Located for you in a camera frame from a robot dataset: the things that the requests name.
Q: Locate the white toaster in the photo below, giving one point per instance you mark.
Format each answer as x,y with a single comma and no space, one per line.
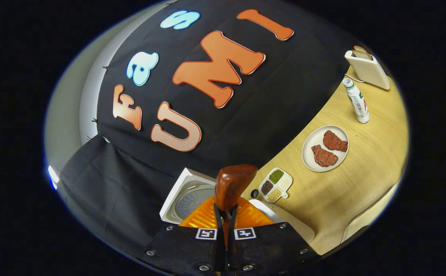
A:
372,73

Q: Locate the brown wooden spoon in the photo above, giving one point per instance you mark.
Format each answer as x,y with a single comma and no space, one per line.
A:
232,184

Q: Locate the white green milk bottle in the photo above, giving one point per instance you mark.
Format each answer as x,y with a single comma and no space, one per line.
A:
358,102

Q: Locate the toast bread slice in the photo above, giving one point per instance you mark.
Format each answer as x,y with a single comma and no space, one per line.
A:
361,48
362,55

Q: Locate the black backdrop cloth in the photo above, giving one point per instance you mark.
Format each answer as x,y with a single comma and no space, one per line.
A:
276,96

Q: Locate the white rice cooker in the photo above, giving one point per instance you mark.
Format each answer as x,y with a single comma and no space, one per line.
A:
177,199

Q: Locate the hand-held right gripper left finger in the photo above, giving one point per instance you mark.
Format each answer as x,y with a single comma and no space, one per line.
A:
184,249

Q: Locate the brown steak piece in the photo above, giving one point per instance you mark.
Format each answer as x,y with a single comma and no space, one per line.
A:
335,141
324,156

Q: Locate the white divided grain dish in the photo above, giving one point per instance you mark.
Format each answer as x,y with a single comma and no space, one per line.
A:
280,186

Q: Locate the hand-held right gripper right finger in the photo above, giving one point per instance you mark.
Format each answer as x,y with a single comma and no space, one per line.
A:
269,249

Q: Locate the white round plate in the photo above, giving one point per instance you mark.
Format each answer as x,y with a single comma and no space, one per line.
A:
311,153

